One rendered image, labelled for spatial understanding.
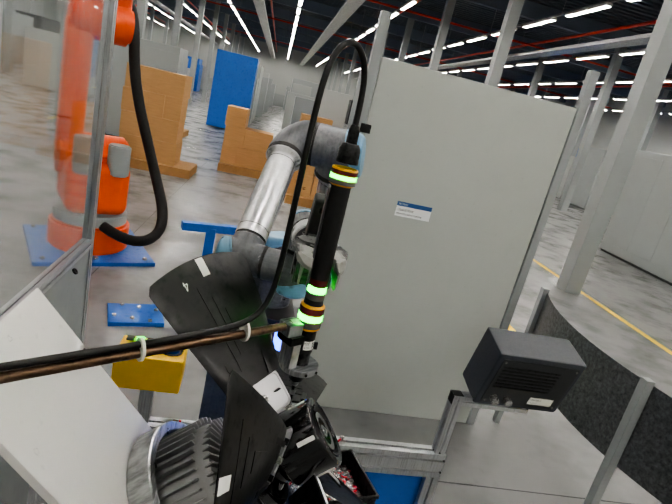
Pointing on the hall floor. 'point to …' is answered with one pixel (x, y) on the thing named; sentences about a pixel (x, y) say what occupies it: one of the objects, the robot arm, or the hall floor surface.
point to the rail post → (426, 490)
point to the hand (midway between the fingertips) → (324, 264)
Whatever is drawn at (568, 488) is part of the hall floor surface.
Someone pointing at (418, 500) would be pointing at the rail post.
